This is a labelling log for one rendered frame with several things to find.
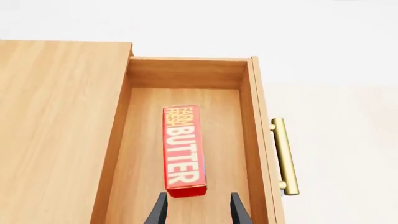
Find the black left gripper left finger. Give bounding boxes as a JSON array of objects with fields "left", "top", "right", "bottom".
[{"left": 144, "top": 192, "right": 169, "bottom": 224}]

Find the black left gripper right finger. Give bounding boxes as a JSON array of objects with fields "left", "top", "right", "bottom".
[{"left": 230, "top": 191, "right": 253, "bottom": 224}]

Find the red butter box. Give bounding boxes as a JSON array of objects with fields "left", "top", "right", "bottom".
[{"left": 162, "top": 105, "right": 208, "bottom": 200}]

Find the open wooden drawer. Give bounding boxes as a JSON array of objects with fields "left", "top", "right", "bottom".
[{"left": 90, "top": 55, "right": 287, "bottom": 224}]

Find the wooden cabinet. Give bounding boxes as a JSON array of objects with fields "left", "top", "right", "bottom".
[{"left": 0, "top": 39, "right": 135, "bottom": 224}]

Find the brass drawer handle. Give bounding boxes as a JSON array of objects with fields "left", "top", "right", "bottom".
[{"left": 268, "top": 117, "right": 300, "bottom": 196}]

